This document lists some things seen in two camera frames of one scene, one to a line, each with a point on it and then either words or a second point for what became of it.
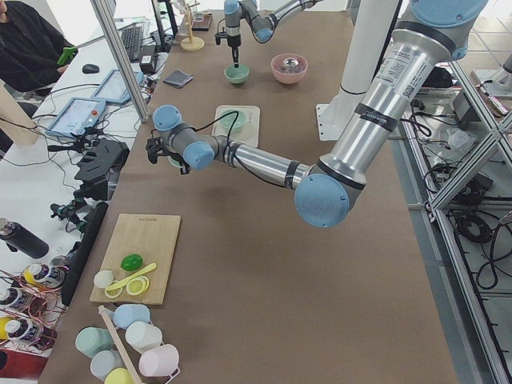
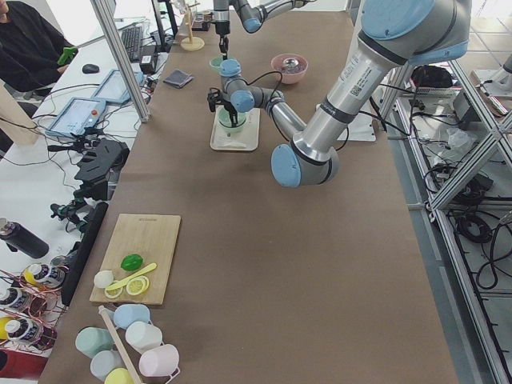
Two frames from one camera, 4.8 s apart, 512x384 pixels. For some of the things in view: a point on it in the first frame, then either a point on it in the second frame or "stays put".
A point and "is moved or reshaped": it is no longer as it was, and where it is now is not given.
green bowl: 174,162 → 225,122
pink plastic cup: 159,362 stays put
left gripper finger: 185,170 → 234,118
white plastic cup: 143,336 stays put
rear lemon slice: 114,293 stays put
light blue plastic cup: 126,314 stays put
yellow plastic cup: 118,376 stays put
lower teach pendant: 78,115 stays put
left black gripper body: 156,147 → 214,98
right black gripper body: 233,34 → 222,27
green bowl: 236,74 is moved or reshaped
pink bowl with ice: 289,68 stays put
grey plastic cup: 105,361 stays put
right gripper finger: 235,56 → 223,46
